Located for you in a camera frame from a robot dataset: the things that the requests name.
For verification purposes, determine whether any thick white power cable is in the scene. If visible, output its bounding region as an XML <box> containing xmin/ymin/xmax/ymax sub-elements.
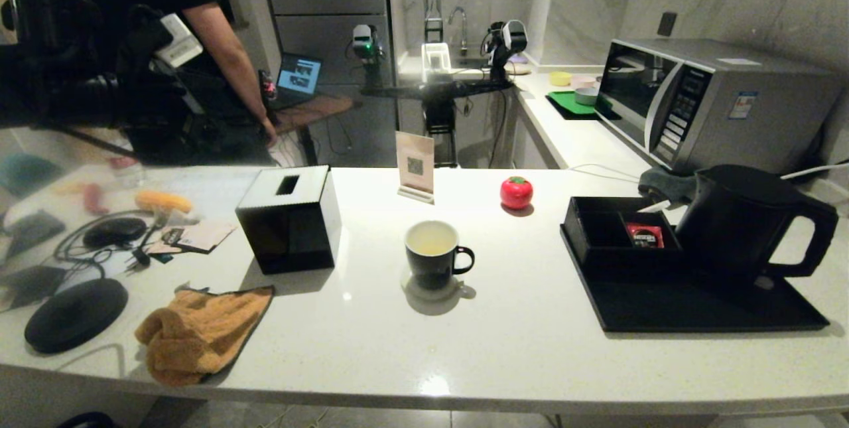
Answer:
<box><xmin>781</xmin><ymin>161</ymin><xmax>849</xmax><ymax>182</ymax></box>

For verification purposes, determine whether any laptop computer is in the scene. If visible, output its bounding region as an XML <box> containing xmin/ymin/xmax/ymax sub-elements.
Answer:
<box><xmin>272</xmin><ymin>53</ymin><xmax>324</xmax><ymax>110</ymax></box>

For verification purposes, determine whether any black serving tray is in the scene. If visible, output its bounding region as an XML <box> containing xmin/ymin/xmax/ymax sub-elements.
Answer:
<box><xmin>559</xmin><ymin>226</ymin><xmax>831</xmax><ymax>334</ymax></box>

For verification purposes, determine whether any QR code sign stand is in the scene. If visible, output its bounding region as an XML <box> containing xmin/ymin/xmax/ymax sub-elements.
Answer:
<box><xmin>396</xmin><ymin>131</ymin><xmax>436</xmax><ymax>206</ymax></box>

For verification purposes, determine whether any red tomato-shaped timer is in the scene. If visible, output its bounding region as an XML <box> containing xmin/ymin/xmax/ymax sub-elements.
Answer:
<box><xmin>499</xmin><ymin>177</ymin><xmax>534</xmax><ymax>210</ymax></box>

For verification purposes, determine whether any dark grey cloth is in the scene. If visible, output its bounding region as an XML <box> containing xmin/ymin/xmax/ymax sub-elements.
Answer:
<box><xmin>638</xmin><ymin>167</ymin><xmax>697</xmax><ymax>210</ymax></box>

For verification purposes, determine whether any black electric kettle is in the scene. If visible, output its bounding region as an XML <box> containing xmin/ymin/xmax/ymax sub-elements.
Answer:
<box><xmin>673</xmin><ymin>164</ymin><xmax>839</xmax><ymax>289</ymax></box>

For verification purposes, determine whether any black mug white inside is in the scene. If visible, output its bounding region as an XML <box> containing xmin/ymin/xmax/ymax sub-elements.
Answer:
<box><xmin>405</xmin><ymin>220</ymin><xmax>476</xmax><ymax>291</ymax></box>

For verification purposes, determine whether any silver microwave oven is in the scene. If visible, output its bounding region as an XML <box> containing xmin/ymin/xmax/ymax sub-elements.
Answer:
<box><xmin>595</xmin><ymin>38</ymin><xmax>846</xmax><ymax>177</ymax></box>

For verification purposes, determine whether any white base cabinet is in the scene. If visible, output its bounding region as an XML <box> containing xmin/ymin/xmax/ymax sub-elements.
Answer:
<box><xmin>514</xmin><ymin>93</ymin><xmax>564</xmax><ymax>170</ymax></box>

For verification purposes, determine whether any person in black shirt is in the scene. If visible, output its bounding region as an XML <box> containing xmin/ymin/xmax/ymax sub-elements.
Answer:
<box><xmin>20</xmin><ymin>0</ymin><xmax>279</xmax><ymax>167</ymax></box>

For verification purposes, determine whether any black round kettle base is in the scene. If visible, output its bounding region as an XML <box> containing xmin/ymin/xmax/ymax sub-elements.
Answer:
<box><xmin>25</xmin><ymin>277</ymin><xmax>129</xmax><ymax>354</ymax></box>

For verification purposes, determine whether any chrome faucet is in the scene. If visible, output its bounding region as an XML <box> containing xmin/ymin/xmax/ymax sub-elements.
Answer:
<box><xmin>448</xmin><ymin>7</ymin><xmax>469</xmax><ymax>57</ymax></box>

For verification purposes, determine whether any white round coaster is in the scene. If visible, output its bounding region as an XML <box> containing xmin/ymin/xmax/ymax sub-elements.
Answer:
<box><xmin>401</xmin><ymin>267</ymin><xmax>465</xmax><ymax>301</ymax></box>

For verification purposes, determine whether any black cable with plug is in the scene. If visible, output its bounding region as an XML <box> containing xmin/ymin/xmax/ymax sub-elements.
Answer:
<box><xmin>54</xmin><ymin>210</ymin><xmax>160</xmax><ymax>269</ymax></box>

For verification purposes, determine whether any black compartment box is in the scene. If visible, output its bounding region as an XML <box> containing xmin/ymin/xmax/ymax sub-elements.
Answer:
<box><xmin>562</xmin><ymin>196</ymin><xmax>684</xmax><ymax>279</ymax></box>

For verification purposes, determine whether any clear plastic bag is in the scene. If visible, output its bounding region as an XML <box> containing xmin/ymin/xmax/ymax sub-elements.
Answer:
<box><xmin>159</xmin><ymin>208</ymin><xmax>204</xmax><ymax>227</ymax></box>

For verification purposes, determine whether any red chili pepper toy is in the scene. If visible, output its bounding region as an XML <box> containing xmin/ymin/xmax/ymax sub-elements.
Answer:
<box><xmin>83</xmin><ymin>182</ymin><xmax>113</xmax><ymax>216</ymax></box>

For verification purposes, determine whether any orange towel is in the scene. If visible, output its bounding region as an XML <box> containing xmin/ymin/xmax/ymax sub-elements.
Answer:
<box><xmin>135</xmin><ymin>285</ymin><xmax>276</xmax><ymax>387</ymax></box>

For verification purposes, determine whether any white rig box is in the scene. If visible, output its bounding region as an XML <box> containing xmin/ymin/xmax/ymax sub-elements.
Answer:
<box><xmin>422</xmin><ymin>42</ymin><xmax>453</xmax><ymax>82</ymax></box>

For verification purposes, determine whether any black oval mouse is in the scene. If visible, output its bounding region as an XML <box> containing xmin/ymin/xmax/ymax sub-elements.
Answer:
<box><xmin>83</xmin><ymin>217</ymin><xmax>149</xmax><ymax>250</ymax></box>

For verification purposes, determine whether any grey upright rig post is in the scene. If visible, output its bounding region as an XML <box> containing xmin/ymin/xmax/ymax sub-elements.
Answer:
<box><xmin>422</xmin><ymin>0</ymin><xmax>444</xmax><ymax>44</ymax></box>

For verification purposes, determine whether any thin white cable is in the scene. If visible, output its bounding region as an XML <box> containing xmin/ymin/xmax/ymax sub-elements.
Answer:
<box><xmin>568</xmin><ymin>164</ymin><xmax>654</xmax><ymax>183</ymax></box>

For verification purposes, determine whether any black rounded floor object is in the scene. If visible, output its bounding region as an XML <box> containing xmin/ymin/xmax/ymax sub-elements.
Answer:
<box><xmin>58</xmin><ymin>411</ymin><xmax>117</xmax><ymax>428</ymax></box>

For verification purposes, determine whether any green tray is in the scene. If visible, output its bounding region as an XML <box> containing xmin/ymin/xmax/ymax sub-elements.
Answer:
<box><xmin>546</xmin><ymin>90</ymin><xmax>614</xmax><ymax>121</ymax></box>

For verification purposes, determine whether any red-capped water bottle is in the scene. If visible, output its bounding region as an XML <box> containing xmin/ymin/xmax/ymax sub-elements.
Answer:
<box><xmin>106</xmin><ymin>155</ymin><xmax>147</xmax><ymax>188</ymax></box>

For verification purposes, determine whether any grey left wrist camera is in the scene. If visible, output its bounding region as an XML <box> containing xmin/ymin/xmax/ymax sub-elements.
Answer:
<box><xmin>156</xmin><ymin>13</ymin><xmax>205</xmax><ymax>70</ymax></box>

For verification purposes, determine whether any black tissue box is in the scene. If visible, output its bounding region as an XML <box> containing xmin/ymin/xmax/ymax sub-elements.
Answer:
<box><xmin>235</xmin><ymin>165</ymin><xmax>342</xmax><ymax>275</ymax></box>

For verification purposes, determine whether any yellow toy corn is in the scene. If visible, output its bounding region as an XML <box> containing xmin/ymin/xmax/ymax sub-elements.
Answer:
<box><xmin>135</xmin><ymin>190</ymin><xmax>194</xmax><ymax>214</ymax></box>

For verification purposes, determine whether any black pouch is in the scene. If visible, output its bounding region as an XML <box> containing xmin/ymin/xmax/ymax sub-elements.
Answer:
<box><xmin>0</xmin><ymin>210</ymin><xmax>68</xmax><ymax>257</ymax></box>

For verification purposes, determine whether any teal rounded object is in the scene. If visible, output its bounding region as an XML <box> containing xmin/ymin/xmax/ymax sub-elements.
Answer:
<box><xmin>0</xmin><ymin>153</ymin><xmax>67</xmax><ymax>199</ymax></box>

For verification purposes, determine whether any red Nescafe coffee sachet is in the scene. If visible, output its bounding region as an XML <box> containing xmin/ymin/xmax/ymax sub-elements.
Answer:
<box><xmin>625</xmin><ymin>222</ymin><xmax>664</xmax><ymax>249</ymax></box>

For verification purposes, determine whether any black rig stand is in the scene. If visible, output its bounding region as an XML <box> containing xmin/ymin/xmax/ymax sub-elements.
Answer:
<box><xmin>361</xmin><ymin>78</ymin><xmax>515</xmax><ymax>169</ymax></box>

